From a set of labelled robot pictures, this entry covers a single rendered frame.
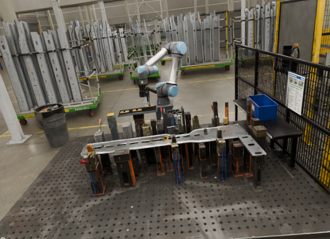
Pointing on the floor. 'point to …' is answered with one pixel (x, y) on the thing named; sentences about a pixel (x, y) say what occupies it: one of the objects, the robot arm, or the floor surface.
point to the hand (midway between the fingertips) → (149, 104)
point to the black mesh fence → (287, 102)
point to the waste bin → (53, 123)
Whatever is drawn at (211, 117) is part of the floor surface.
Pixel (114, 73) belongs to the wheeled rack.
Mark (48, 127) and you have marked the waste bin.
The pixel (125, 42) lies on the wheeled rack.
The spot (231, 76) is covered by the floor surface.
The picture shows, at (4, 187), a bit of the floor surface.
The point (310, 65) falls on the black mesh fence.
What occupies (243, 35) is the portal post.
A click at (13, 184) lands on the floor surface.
